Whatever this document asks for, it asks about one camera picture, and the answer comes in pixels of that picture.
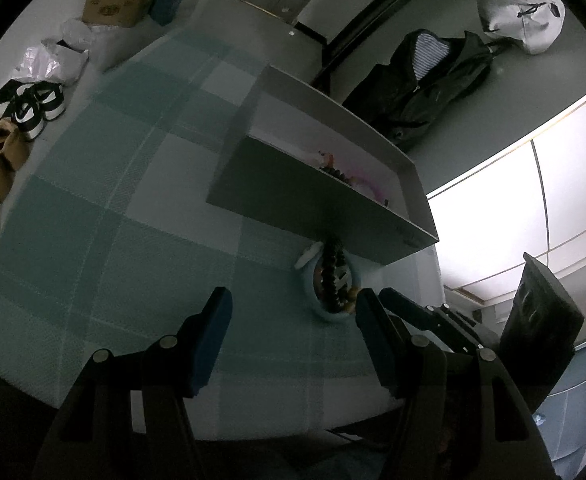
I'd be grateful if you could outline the white hanging bag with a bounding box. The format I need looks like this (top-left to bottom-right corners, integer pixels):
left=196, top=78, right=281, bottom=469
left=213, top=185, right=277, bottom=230
left=473, top=0, right=566, bottom=56

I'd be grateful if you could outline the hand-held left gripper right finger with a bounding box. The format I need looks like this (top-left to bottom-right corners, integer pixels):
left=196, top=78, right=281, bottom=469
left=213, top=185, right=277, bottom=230
left=355, top=287, right=556, bottom=480

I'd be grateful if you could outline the striped shirt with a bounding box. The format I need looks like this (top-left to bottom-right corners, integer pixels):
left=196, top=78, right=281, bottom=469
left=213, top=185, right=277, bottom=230
left=412, top=34, right=451, bottom=81

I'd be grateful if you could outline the grey cardboard box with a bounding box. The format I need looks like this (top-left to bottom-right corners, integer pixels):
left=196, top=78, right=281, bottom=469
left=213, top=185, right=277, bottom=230
left=207, top=64, right=440, bottom=266

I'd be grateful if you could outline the black beaded hair tie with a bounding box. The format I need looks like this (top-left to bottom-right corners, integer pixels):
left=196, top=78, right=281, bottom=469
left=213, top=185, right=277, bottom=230
left=318, top=237, right=351, bottom=313

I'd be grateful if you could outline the crumpled white plastic bag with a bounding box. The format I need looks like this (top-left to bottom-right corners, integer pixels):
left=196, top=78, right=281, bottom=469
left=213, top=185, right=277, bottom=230
left=55, top=17, right=94, bottom=53
left=13, top=42, right=90, bottom=83

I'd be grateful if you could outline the black coat rack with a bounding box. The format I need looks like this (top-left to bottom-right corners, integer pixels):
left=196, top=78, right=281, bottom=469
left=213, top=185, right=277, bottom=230
left=313, top=0, right=469, bottom=91

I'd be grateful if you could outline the blue cabinet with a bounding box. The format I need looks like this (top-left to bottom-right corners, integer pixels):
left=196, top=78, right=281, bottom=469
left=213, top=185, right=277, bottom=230
left=533, top=335, right=586, bottom=480

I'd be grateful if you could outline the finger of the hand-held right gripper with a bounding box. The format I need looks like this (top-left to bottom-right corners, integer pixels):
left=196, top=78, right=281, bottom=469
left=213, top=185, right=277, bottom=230
left=379, top=287, right=499, bottom=356

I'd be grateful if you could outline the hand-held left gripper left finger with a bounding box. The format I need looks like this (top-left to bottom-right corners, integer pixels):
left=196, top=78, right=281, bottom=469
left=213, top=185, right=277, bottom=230
left=33, top=287, right=234, bottom=480

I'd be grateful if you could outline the black spiral hair tie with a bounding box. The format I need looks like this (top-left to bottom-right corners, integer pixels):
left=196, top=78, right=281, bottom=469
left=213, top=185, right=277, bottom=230
left=320, top=162, right=356, bottom=186

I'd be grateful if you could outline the black and white sneaker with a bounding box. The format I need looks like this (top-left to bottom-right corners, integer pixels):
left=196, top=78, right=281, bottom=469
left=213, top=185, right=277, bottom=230
left=23, top=82, right=64, bottom=122
left=0, top=95, right=46, bottom=141

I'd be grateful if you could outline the purple hair tie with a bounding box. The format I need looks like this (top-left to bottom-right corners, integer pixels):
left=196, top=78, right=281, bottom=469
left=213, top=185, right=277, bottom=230
left=350, top=175, right=389, bottom=203

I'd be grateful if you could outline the black jacket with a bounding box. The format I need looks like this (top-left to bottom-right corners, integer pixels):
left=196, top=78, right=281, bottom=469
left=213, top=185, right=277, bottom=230
left=342, top=30, right=494, bottom=152

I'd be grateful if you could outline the teal checked tablecloth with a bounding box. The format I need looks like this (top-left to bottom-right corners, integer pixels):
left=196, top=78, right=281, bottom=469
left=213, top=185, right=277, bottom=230
left=0, top=25, right=444, bottom=443

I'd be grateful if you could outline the white sliding wardrobe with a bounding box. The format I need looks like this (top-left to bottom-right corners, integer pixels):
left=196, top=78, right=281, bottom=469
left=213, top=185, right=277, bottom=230
left=425, top=75, right=586, bottom=306

